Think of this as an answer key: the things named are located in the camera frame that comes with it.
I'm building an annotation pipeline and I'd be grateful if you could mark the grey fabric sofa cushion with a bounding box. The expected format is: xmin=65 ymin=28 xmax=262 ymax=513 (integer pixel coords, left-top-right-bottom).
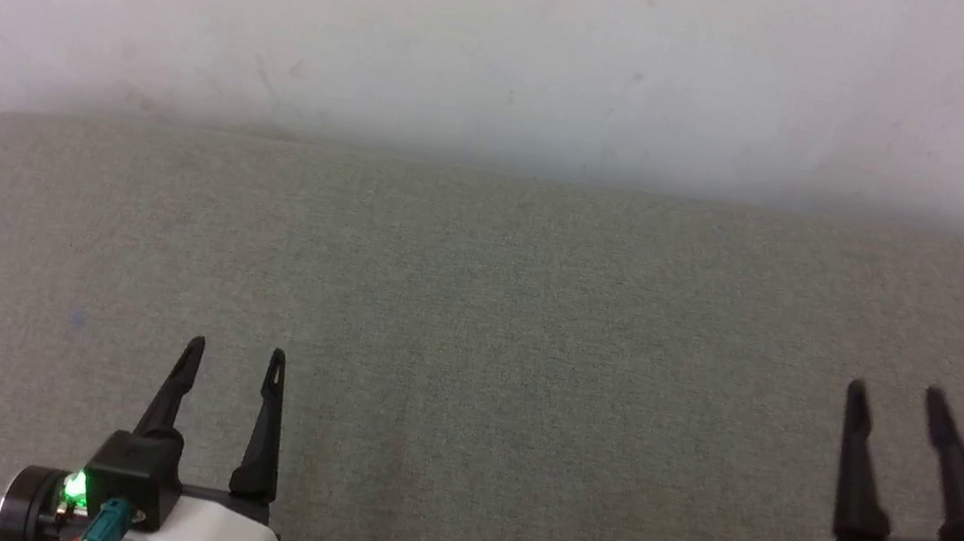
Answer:
xmin=0 ymin=62 xmax=964 ymax=541

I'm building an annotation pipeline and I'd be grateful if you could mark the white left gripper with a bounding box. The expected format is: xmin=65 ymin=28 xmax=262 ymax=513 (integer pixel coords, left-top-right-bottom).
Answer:
xmin=114 ymin=325 xmax=323 ymax=541

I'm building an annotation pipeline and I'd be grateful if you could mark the black cylinder with silver rim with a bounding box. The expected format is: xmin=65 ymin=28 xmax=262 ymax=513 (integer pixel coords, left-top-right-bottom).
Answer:
xmin=0 ymin=459 xmax=72 ymax=541

